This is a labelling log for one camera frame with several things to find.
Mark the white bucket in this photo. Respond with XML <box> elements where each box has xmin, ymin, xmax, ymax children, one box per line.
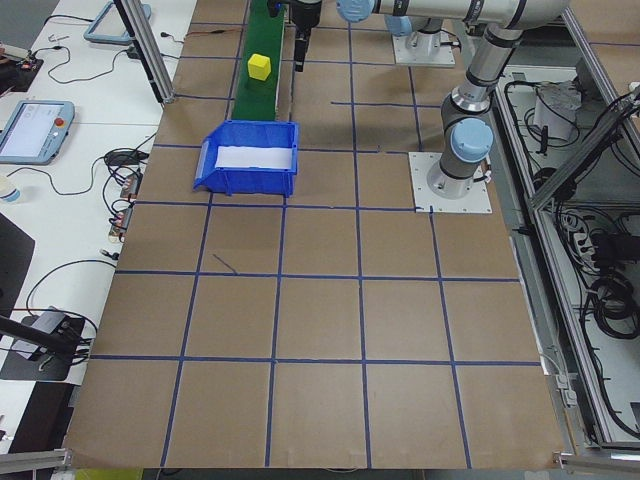
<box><xmin>531</xmin><ymin>81</ymin><xmax>585</xmax><ymax>142</ymax></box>

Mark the blue plastic storage bin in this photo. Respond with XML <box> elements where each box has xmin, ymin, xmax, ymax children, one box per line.
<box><xmin>193</xmin><ymin>119</ymin><xmax>301</xmax><ymax>198</ymax></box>

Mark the grey junction box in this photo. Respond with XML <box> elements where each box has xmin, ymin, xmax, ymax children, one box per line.
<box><xmin>549</xmin><ymin>371</ymin><xmax>577</xmax><ymax>407</ymax></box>

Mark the white foam bin liner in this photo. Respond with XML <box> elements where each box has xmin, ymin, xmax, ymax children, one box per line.
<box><xmin>214</xmin><ymin>144</ymin><xmax>295</xmax><ymax>172</ymax></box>

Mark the white power strip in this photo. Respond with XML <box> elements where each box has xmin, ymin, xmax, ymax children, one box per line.
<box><xmin>569</xmin><ymin>213</ymin><xmax>597</xmax><ymax>272</ymax></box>

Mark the yellow foam block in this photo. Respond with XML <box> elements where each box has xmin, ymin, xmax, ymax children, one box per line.
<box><xmin>247</xmin><ymin>52</ymin><xmax>273</xmax><ymax>82</ymax></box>

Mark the long black power adapter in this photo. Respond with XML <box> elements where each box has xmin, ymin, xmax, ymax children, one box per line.
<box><xmin>103</xmin><ymin>149</ymin><xmax>149</xmax><ymax>166</ymax></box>

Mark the teach pendant tablet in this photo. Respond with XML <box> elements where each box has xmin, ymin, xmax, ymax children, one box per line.
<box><xmin>0</xmin><ymin>99</ymin><xmax>77</xmax><ymax>167</ymax></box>

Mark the black stand base plate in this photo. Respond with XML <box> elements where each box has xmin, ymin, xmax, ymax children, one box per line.
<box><xmin>0</xmin><ymin>311</ymin><xmax>87</xmax><ymax>382</ymax></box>

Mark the black cable bundle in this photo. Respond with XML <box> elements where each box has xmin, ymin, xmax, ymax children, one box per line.
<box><xmin>583</xmin><ymin>271</ymin><xmax>637</xmax><ymax>342</ymax></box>

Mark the aluminium profile post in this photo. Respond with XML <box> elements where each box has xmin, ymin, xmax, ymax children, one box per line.
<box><xmin>113</xmin><ymin>0</ymin><xmax>176</xmax><ymax>105</ymax></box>

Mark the black monitor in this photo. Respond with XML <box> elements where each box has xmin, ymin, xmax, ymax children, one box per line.
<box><xmin>0</xmin><ymin>211</ymin><xmax>37</xmax><ymax>319</ymax></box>

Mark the black electronics box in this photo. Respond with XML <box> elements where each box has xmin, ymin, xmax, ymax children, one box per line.
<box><xmin>0</xmin><ymin>42</ymin><xmax>46</xmax><ymax>94</ymax></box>

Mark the white square base plate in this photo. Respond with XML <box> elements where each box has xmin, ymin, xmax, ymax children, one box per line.
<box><xmin>408</xmin><ymin>150</ymin><xmax>494</xmax><ymax>216</ymax></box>
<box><xmin>391</xmin><ymin>30</ymin><xmax>458</xmax><ymax>70</ymax></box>

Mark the green belt conveyor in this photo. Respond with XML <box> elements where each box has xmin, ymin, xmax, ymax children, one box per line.
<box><xmin>230</xmin><ymin>0</ymin><xmax>295</xmax><ymax>123</ymax></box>

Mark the aluminium profile bar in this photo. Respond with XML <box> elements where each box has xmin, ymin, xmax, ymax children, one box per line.
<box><xmin>0</xmin><ymin>447</ymin><xmax>72</xmax><ymax>472</ymax></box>

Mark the black power brick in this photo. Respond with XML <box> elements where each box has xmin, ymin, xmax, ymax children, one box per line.
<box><xmin>591</xmin><ymin>231</ymin><xmax>632</xmax><ymax>262</ymax></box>

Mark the grey camera box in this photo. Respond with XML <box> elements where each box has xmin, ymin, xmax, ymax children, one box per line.
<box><xmin>11</xmin><ymin>306</ymin><xmax>72</xmax><ymax>362</ymax></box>

